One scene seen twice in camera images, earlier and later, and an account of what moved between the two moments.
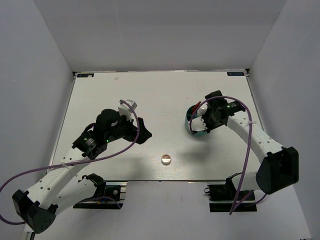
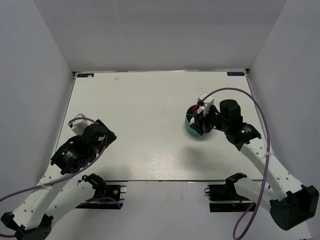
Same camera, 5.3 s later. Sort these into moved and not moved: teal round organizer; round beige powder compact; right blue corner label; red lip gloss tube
Moved: round beige powder compact
Not moved: right blue corner label; red lip gloss tube; teal round organizer
